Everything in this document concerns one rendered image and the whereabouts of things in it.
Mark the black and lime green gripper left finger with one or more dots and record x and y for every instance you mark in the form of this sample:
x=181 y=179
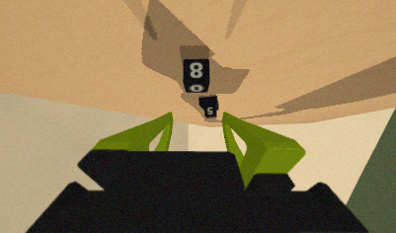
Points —
x=139 y=137

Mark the black calendar cube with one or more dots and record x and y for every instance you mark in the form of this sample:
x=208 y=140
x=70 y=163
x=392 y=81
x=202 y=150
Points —
x=210 y=111
x=196 y=75

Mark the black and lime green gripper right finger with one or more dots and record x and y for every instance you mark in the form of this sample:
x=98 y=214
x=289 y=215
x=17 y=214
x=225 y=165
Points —
x=267 y=152

